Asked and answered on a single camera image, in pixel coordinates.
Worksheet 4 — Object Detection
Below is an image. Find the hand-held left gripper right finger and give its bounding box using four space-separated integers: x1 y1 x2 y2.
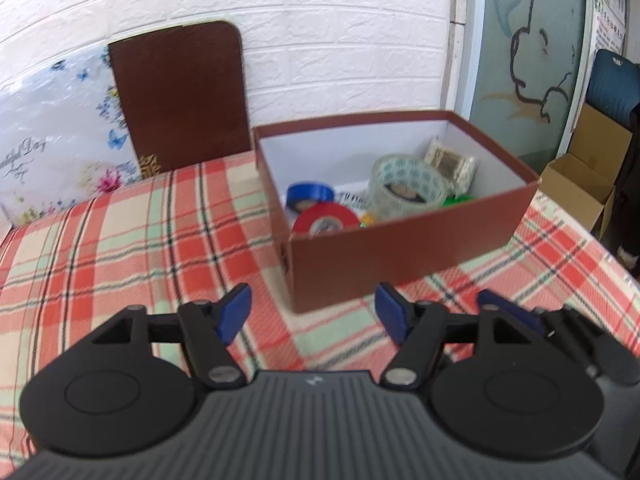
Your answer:
374 282 548 391

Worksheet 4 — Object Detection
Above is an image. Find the floral plastic-wrapped board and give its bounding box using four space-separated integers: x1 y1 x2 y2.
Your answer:
0 42 143 228

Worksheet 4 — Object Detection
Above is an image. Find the clear green-printed tape roll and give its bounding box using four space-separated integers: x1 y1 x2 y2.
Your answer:
366 156 449 222

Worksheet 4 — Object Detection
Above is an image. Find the bag of white beads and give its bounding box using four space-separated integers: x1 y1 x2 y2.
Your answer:
425 135 479 195

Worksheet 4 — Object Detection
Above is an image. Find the open cardboard box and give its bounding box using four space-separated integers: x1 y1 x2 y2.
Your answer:
540 154 616 240

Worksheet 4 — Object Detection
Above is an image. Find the paper notice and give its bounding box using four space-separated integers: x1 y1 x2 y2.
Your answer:
592 0 628 53

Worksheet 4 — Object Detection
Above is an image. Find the plaid blanket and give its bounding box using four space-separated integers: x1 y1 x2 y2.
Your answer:
0 152 640 480

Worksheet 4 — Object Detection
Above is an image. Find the blue tape roll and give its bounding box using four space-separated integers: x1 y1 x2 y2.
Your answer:
286 180 337 213

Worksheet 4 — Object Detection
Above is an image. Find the brown cardboard box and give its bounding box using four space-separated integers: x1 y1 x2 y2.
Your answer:
252 110 542 315

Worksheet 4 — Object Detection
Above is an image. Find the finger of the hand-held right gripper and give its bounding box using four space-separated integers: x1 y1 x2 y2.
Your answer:
477 290 545 338

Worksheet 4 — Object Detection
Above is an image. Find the red tape roll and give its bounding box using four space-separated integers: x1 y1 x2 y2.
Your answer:
291 202 362 240

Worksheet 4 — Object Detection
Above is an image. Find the brown wooden headboard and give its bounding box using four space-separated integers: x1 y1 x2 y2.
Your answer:
108 21 253 181

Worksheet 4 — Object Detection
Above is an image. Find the dark blue chair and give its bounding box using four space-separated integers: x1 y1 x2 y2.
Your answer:
585 49 640 201

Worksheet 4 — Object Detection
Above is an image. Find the frosted cartoon glass door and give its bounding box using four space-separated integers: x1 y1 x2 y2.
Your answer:
452 0 596 161

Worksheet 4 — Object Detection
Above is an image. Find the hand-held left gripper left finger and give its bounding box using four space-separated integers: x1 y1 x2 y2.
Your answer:
75 282 252 391

